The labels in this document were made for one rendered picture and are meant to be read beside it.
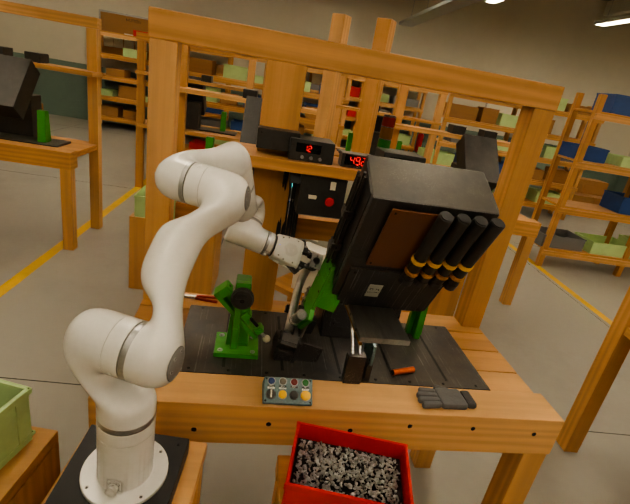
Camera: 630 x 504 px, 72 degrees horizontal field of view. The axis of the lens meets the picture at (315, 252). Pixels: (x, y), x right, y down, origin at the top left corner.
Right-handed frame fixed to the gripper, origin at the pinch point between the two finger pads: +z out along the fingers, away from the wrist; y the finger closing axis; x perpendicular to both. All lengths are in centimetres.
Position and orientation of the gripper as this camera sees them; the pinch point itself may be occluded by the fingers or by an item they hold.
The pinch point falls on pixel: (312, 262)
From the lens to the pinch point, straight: 152.9
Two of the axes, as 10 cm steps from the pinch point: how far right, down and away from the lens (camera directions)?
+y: 2.3, -8.8, 4.2
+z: 8.8, 3.7, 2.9
